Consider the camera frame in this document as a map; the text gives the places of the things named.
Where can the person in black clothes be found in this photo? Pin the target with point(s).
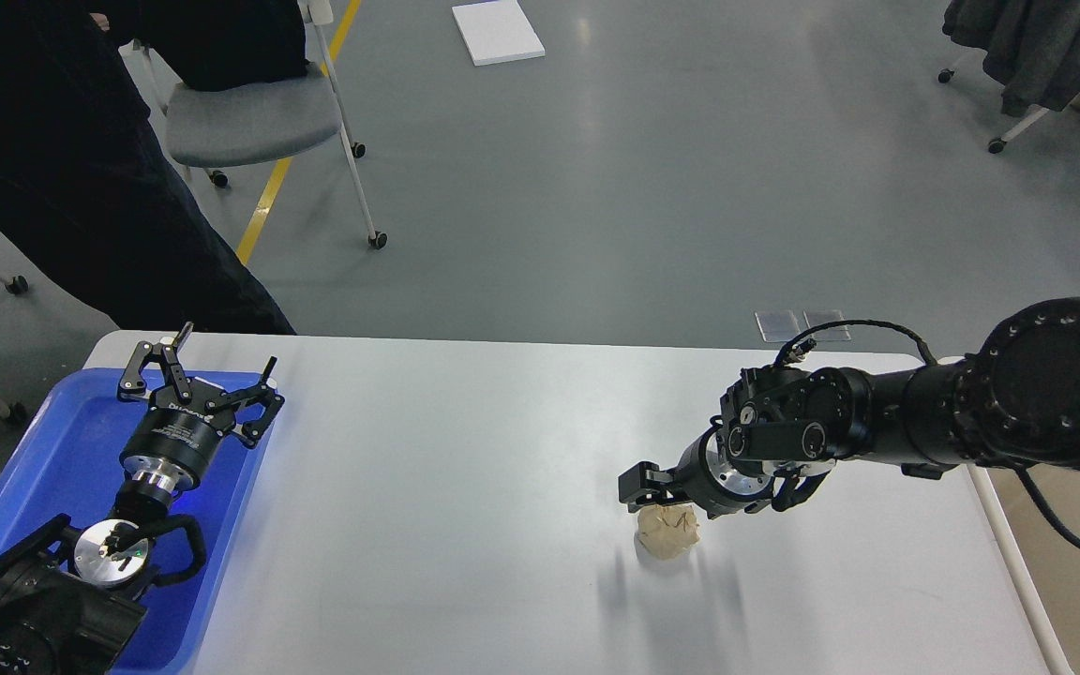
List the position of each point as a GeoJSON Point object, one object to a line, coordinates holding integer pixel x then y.
{"type": "Point", "coordinates": [86, 192]}

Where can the grey office chair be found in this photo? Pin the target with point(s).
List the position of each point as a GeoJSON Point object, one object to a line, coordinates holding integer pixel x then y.
{"type": "Point", "coordinates": [266, 121]}

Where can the clear floor plate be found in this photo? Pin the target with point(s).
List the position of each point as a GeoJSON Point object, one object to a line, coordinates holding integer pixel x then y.
{"type": "Point", "coordinates": [827, 325]}
{"type": "Point", "coordinates": [777, 326]}

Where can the clear floor plate left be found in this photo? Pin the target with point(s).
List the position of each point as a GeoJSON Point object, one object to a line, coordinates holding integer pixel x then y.
{"type": "Point", "coordinates": [777, 326]}

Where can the clear floor plate right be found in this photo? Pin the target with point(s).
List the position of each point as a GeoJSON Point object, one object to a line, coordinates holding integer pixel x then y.
{"type": "Point", "coordinates": [827, 325]}

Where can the white board on floor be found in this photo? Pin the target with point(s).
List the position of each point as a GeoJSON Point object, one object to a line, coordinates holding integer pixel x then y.
{"type": "Point", "coordinates": [497, 32]}

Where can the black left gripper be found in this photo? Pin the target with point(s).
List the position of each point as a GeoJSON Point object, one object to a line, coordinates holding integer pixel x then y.
{"type": "Point", "coordinates": [174, 433]}

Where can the black bag on chair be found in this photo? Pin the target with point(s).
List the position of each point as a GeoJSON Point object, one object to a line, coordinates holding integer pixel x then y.
{"type": "Point", "coordinates": [220, 45]}

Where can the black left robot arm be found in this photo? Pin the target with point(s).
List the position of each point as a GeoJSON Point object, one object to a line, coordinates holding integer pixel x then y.
{"type": "Point", "coordinates": [118, 512]}

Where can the chair with grey jacket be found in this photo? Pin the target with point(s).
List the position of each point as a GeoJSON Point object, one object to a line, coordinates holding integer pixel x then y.
{"type": "Point", "coordinates": [1030, 48]}

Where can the beige paper ball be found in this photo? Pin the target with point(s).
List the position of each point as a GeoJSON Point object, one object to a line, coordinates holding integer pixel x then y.
{"type": "Point", "coordinates": [667, 531]}

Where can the blue plastic tray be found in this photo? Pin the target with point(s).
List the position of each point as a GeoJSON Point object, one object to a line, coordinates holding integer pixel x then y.
{"type": "Point", "coordinates": [66, 463]}

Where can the beige plastic bin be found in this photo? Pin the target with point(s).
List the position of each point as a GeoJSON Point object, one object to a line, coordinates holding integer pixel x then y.
{"type": "Point", "coordinates": [1044, 568]}

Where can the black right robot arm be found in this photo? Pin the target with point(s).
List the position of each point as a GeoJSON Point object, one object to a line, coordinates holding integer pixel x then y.
{"type": "Point", "coordinates": [780, 430]}

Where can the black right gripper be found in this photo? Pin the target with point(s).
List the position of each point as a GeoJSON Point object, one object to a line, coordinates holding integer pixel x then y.
{"type": "Point", "coordinates": [702, 477]}

